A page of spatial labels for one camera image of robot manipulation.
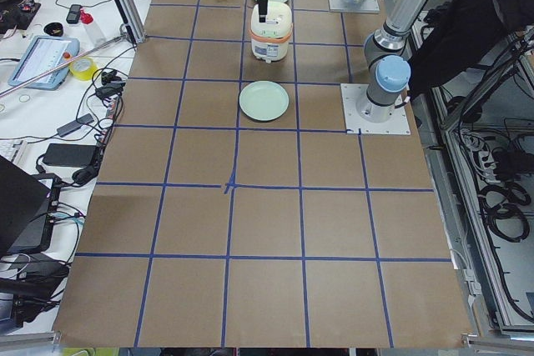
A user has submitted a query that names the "near green plate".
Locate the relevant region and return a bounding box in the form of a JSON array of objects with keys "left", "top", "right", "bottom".
[{"left": 239, "top": 81, "right": 290, "bottom": 122}]

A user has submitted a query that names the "metal rod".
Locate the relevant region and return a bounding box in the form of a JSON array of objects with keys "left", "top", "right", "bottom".
[{"left": 1, "top": 34, "right": 126, "bottom": 98}]

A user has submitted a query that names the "red cap spray bottle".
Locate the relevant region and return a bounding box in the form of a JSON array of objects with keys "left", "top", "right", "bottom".
[{"left": 80, "top": 8, "right": 106, "bottom": 47}]

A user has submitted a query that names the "black phone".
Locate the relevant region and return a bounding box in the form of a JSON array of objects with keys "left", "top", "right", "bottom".
[{"left": 66, "top": 4, "right": 82, "bottom": 24}]

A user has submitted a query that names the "yellow tape roll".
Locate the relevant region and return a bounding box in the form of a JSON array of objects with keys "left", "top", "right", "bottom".
[{"left": 68, "top": 57, "right": 98, "bottom": 81}]

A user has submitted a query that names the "blue teach pendant near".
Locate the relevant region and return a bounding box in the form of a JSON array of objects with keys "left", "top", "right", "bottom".
[{"left": 8, "top": 36, "right": 80, "bottom": 86}]

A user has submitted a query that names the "large black power brick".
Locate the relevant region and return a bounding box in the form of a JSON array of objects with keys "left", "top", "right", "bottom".
[{"left": 43, "top": 143, "right": 97, "bottom": 167}]

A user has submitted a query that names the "black laptop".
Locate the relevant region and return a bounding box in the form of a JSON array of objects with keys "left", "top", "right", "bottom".
[{"left": 1, "top": 158, "right": 60, "bottom": 256}]

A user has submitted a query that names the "white rice cooker orange handle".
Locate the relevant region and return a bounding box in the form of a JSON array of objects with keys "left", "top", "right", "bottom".
[{"left": 249, "top": 1, "right": 293, "bottom": 63}]

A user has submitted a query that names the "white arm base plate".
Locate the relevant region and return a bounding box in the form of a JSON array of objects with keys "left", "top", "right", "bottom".
[{"left": 340, "top": 83, "right": 411, "bottom": 135}]

